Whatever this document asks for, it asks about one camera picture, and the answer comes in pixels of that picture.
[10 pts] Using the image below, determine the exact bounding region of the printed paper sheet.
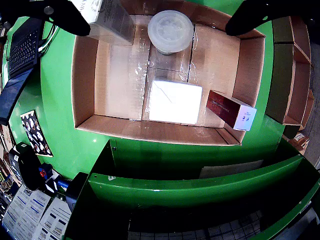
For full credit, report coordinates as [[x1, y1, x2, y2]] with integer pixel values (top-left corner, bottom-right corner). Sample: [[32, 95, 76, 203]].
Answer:
[[23, 191, 55, 240], [37, 198, 74, 240], [1, 185, 33, 240]]

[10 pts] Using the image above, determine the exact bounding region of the maroon box with white end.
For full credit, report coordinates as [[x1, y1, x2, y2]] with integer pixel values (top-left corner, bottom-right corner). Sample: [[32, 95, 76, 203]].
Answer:
[[205, 89, 258, 132]]

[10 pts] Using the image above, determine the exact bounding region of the translucent plastic jar with lid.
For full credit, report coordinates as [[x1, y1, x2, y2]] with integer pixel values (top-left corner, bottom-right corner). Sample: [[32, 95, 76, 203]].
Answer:
[[147, 9, 195, 56]]

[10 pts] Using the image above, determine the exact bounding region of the small blue and red box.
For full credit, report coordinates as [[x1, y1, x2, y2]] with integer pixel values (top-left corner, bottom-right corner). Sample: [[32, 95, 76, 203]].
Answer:
[[38, 163, 54, 180]]

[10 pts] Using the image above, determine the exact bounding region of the green metal shelf unit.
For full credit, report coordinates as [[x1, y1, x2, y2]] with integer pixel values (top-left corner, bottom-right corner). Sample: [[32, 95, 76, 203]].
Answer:
[[63, 138, 320, 240]]

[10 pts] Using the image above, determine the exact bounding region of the black round device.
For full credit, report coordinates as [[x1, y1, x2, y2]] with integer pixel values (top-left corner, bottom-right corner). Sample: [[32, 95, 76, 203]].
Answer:
[[17, 149, 46, 191]]

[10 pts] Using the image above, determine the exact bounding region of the white carton with cow pattern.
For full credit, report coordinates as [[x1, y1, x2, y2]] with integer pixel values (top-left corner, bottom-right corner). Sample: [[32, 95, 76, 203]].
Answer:
[[147, 79, 203, 126]]

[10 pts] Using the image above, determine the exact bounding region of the white box with grey lettering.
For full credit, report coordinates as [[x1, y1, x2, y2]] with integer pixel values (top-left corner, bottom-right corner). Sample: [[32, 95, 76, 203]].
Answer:
[[71, 0, 136, 46]]

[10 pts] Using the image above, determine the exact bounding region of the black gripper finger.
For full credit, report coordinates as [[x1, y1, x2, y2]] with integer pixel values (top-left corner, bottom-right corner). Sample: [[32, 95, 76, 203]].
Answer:
[[225, 0, 320, 37], [0, 0, 91, 37]]

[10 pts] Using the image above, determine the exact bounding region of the flattened printed carton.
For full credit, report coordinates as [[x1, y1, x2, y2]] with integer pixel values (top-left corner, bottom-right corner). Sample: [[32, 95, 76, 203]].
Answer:
[[20, 109, 54, 158]]

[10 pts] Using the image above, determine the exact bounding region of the shallow cardboard tray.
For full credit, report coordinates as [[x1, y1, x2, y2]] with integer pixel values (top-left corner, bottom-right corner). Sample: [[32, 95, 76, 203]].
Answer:
[[71, 0, 266, 147]]

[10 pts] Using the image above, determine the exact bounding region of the white cable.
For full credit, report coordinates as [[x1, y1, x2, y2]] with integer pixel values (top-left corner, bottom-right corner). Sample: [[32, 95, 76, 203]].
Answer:
[[36, 23, 60, 55]]

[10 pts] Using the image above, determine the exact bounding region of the brown box with white label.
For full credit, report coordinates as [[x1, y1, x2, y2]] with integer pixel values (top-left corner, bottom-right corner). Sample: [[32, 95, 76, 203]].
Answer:
[[287, 132, 311, 155]]

